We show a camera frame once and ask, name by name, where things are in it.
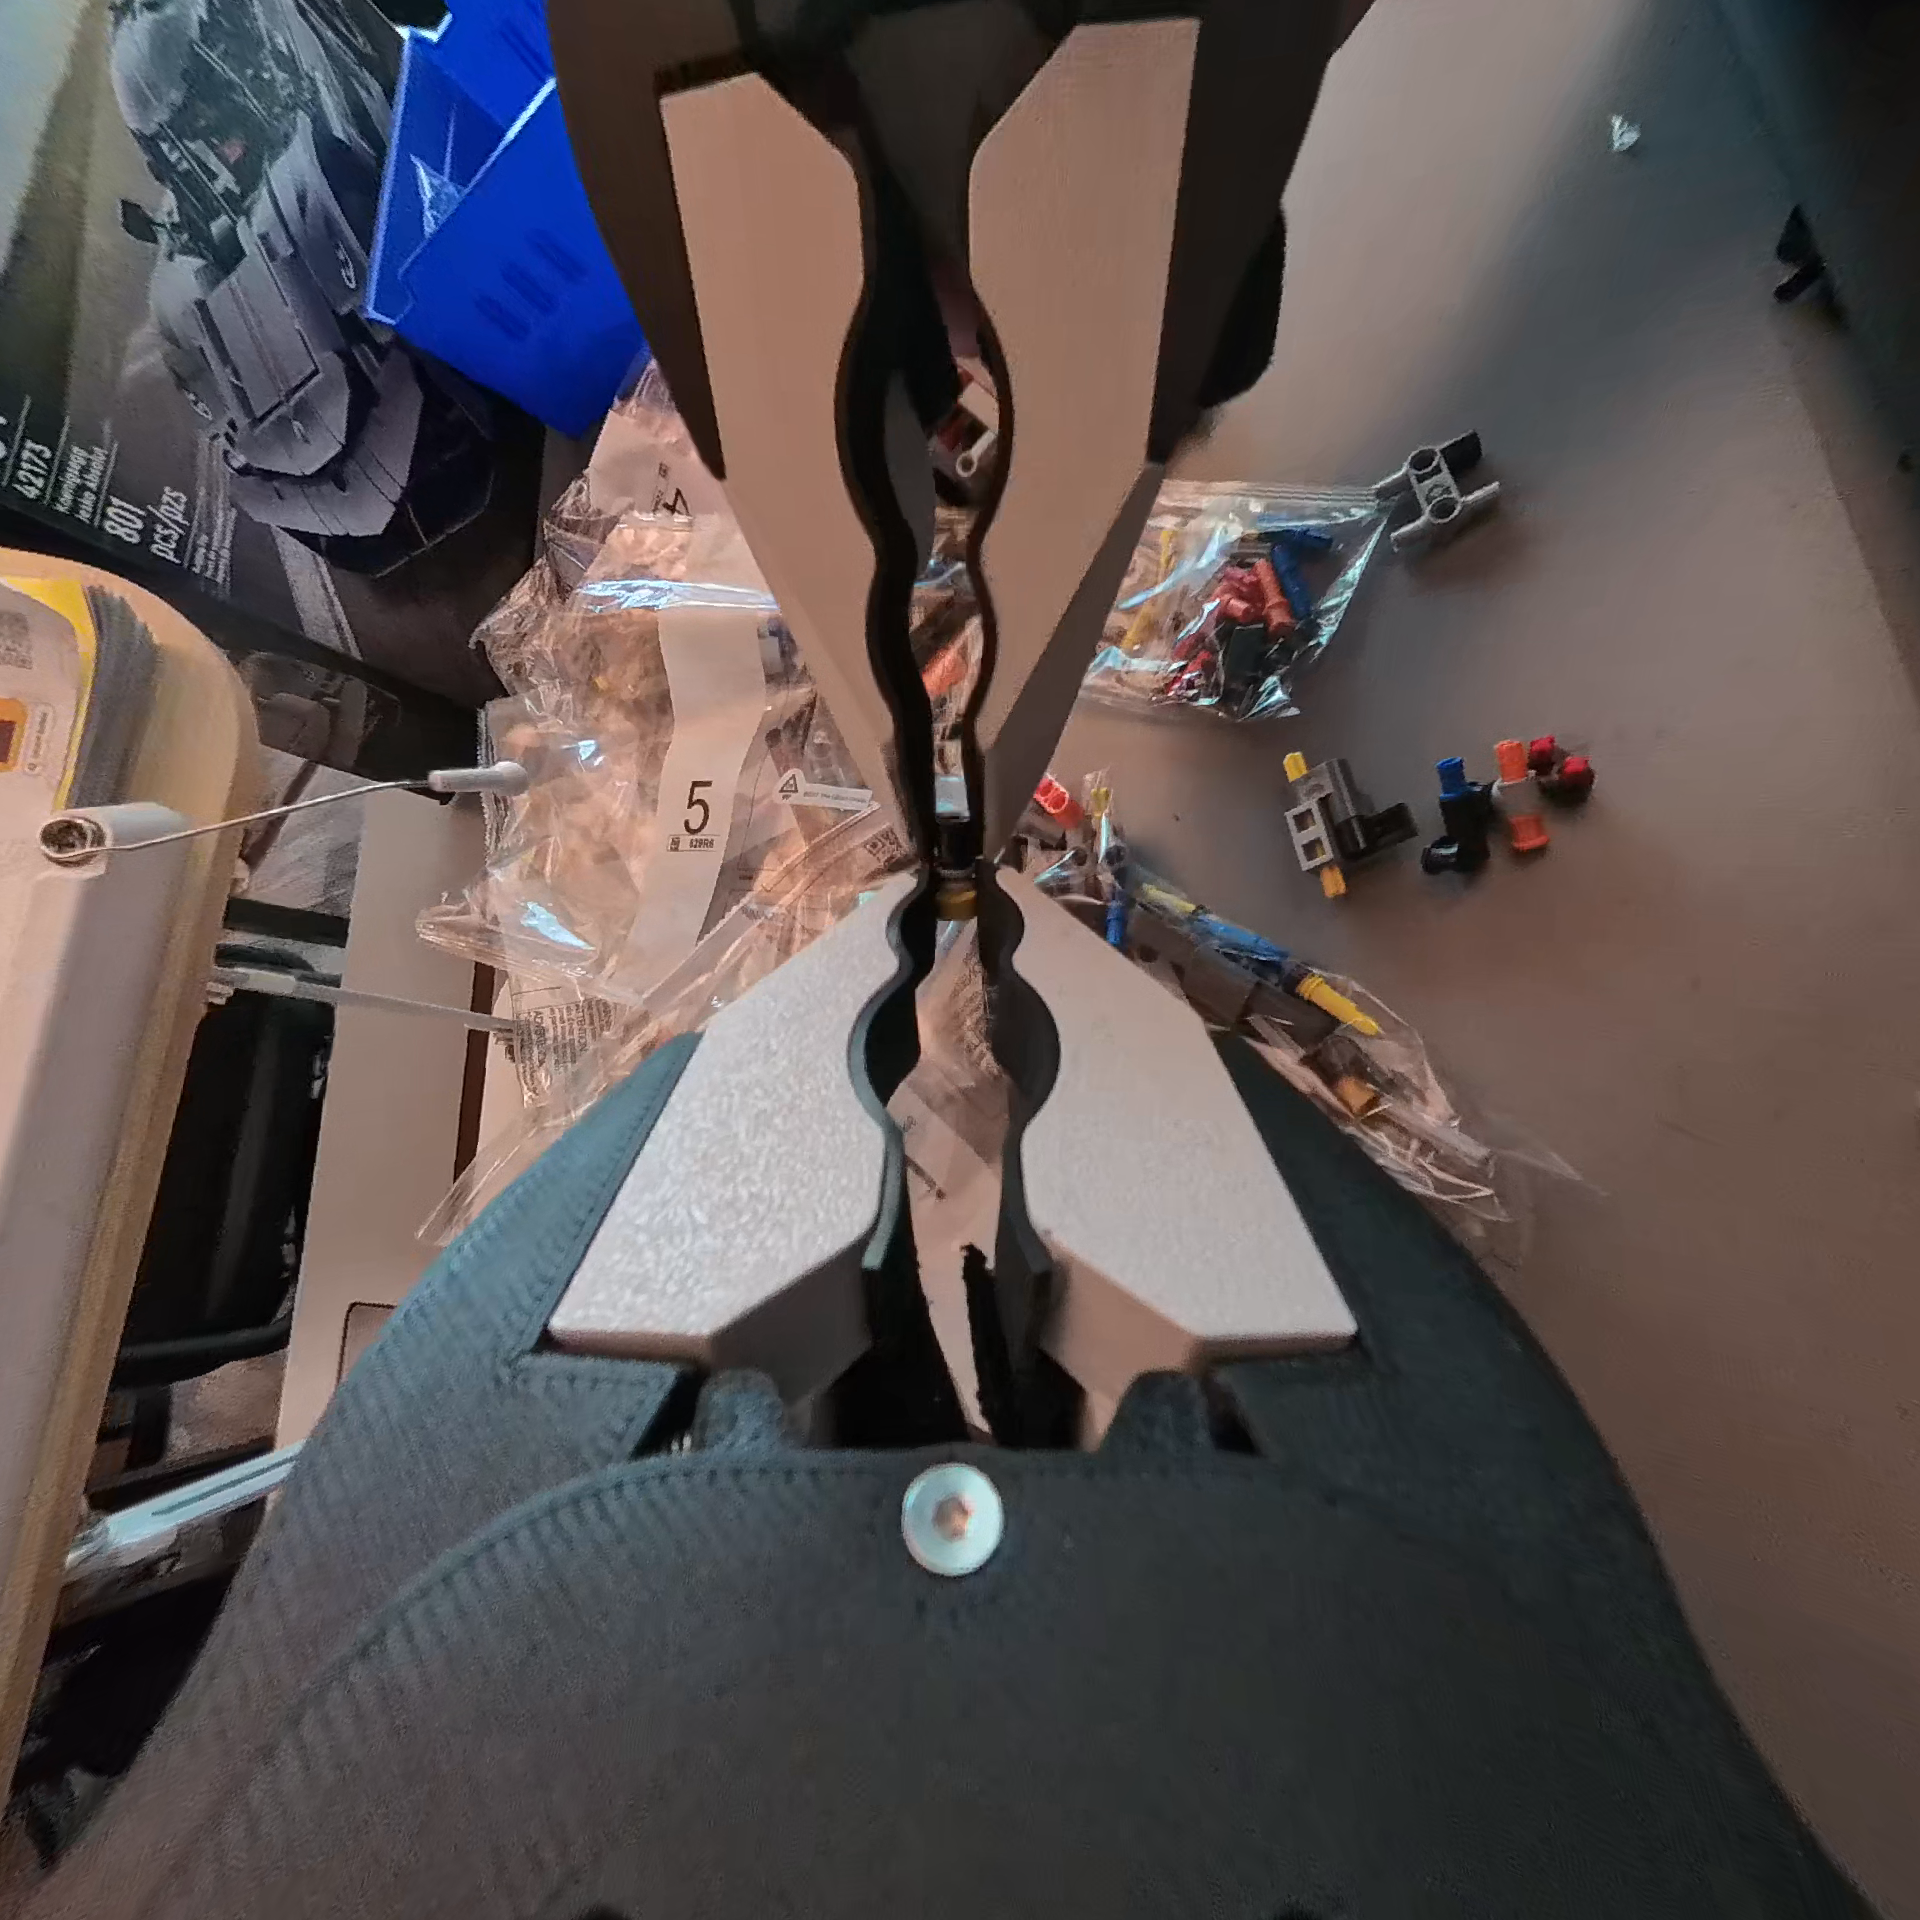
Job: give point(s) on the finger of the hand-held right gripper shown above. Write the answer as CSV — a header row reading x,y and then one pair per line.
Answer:
x,y
1095,301
766,301

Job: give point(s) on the black connector with blue pin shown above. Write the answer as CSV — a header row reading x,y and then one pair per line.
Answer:
x,y
1457,825

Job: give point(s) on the blue plastic bin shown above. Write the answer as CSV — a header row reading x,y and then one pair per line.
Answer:
x,y
511,270

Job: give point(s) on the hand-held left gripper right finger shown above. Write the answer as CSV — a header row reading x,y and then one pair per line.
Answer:
x,y
1187,1201

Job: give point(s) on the grey block with yellow pins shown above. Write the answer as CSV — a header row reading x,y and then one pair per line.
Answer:
x,y
1343,825

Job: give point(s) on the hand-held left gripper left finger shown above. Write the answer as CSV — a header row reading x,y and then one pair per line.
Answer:
x,y
720,1201

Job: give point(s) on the dark grey beam with pins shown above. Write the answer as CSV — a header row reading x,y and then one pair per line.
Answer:
x,y
1439,489

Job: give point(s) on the dark lego set box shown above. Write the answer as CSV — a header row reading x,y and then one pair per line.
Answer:
x,y
227,378

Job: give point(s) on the black elbow lego connector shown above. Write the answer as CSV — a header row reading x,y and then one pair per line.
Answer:
x,y
955,876

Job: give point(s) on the yellow-edged booklet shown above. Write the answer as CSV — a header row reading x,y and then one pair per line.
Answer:
x,y
105,690

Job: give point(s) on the black piece with red studs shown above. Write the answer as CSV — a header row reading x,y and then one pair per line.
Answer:
x,y
1562,768

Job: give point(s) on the pile of clear parts bags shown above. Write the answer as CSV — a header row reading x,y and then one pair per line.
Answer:
x,y
707,719

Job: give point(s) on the small clear bag of pins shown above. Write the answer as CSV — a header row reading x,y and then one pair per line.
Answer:
x,y
1244,616

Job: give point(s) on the clear bag of mixed pieces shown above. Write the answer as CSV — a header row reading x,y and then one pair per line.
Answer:
x,y
1275,990

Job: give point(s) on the orange lego pin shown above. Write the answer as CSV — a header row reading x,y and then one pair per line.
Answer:
x,y
1520,788

